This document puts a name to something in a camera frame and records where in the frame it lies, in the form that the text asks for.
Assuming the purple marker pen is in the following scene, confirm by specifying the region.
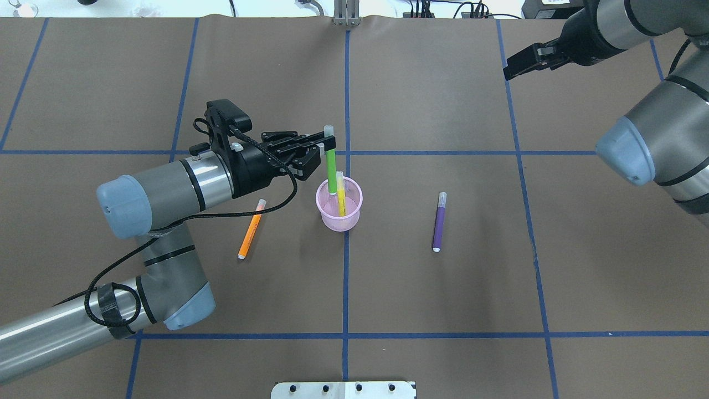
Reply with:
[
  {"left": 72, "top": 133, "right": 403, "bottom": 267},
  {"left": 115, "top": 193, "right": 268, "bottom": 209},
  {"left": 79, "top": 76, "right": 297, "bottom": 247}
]
[{"left": 432, "top": 192, "right": 448, "bottom": 253}]

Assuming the yellow marker pen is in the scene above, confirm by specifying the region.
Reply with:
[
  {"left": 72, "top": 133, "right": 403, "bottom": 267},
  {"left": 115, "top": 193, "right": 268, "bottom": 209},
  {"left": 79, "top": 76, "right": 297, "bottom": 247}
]
[{"left": 335, "top": 170, "right": 347, "bottom": 217}]

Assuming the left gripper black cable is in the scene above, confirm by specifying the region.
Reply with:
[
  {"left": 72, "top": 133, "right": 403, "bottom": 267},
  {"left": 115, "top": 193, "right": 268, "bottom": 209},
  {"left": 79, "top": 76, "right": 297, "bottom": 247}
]
[{"left": 53, "top": 117, "right": 300, "bottom": 328}]

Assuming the aluminium frame post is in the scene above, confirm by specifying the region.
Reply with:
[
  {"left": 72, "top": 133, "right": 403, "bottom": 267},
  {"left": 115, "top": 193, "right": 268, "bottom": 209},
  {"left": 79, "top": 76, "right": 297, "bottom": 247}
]
[{"left": 332, "top": 0, "right": 361, "bottom": 27}]

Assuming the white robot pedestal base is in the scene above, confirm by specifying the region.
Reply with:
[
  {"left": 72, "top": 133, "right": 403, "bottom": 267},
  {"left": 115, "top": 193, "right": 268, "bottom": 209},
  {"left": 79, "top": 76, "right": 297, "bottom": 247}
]
[{"left": 270, "top": 381, "right": 418, "bottom": 398}]

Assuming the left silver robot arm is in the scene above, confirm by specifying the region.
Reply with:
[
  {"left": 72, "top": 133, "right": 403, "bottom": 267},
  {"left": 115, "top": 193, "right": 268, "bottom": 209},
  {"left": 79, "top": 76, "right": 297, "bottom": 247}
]
[{"left": 2, "top": 127, "right": 335, "bottom": 384}]

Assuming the orange marker pen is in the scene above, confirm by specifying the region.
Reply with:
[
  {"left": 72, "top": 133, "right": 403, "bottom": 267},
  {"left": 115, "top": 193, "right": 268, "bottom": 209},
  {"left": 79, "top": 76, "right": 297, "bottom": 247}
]
[{"left": 238, "top": 198, "right": 268, "bottom": 260}]

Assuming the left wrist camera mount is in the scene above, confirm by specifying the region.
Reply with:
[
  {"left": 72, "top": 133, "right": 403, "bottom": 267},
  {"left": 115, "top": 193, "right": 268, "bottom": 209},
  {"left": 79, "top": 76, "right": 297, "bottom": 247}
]
[{"left": 188, "top": 99, "right": 253, "bottom": 161}]

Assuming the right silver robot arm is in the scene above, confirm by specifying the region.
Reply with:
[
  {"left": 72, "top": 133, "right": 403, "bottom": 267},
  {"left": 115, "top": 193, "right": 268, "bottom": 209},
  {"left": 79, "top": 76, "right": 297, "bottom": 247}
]
[{"left": 503, "top": 1, "right": 708, "bottom": 225}]

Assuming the green marker pen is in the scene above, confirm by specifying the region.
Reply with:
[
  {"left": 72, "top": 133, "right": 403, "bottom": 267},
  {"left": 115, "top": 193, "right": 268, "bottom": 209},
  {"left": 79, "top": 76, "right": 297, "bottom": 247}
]
[{"left": 323, "top": 125, "right": 337, "bottom": 195}]

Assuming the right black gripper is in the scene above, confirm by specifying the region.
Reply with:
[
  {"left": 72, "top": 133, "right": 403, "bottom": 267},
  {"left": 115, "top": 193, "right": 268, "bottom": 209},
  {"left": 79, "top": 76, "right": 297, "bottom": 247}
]
[{"left": 503, "top": 23, "right": 588, "bottom": 81}]

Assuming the pink mesh pen holder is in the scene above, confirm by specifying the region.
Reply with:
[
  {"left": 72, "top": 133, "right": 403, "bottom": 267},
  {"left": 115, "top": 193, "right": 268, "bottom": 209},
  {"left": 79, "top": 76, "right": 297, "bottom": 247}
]
[{"left": 316, "top": 177, "right": 364, "bottom": 232}]

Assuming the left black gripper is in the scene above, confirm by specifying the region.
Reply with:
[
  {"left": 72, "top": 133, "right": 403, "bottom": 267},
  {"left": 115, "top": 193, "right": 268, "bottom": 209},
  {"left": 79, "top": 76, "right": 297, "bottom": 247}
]
[{"left": 226, "top": 131, "right": 333, "bottom": 199}]

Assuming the black box white label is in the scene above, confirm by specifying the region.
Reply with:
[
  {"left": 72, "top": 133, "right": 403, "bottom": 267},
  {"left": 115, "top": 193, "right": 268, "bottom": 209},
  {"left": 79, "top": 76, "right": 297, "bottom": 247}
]
[{"left": 521, "top": 0, "right": 584, "bottom": 20}]

